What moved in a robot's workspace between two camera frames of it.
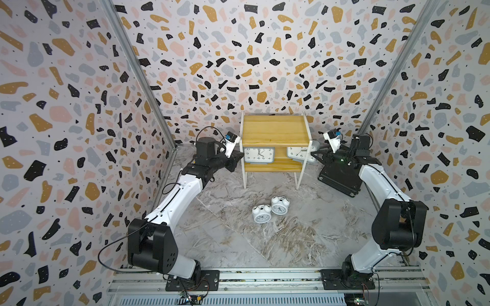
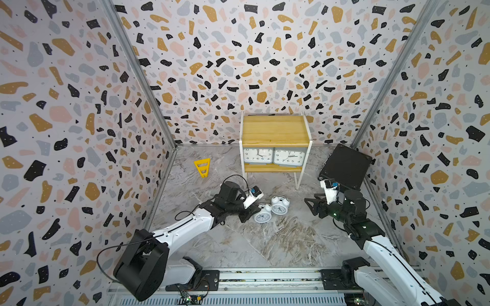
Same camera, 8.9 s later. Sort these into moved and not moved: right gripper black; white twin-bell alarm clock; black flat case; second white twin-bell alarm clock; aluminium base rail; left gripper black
Moved: left gripper black; right gripper black
Not moved: aluminium base rail; second white twin-bell alarm clock; black flat case; white twin-bell alarm clock
